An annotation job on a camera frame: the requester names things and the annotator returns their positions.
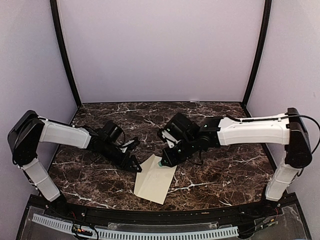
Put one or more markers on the right black frame post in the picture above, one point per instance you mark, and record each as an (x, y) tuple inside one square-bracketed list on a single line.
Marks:
[(258, 53)]

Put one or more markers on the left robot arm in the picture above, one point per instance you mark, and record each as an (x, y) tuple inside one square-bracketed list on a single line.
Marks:
[(32, 129)]

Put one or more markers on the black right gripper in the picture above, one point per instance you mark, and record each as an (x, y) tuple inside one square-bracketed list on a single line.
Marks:
[(170, 160)]

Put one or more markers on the white slotted cable duct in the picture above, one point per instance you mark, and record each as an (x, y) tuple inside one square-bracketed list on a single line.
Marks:
[(121, 231)]

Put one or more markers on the black frame post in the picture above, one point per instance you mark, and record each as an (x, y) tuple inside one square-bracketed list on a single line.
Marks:
[(63, 52), (258, 53)]

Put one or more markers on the black curved front rail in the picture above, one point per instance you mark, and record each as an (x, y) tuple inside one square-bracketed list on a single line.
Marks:
[(242, 214)]

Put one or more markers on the cream paper envelope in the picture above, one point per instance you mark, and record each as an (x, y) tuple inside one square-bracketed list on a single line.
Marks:
[(154, 181)]

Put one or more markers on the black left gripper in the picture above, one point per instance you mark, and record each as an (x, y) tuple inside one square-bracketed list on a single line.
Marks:
[(126, 165)]

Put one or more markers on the left black frame post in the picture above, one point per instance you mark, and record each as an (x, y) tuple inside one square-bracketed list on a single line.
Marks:
[(63, 52)]

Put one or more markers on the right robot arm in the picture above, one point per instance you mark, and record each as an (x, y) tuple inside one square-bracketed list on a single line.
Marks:
[(185, 138)]

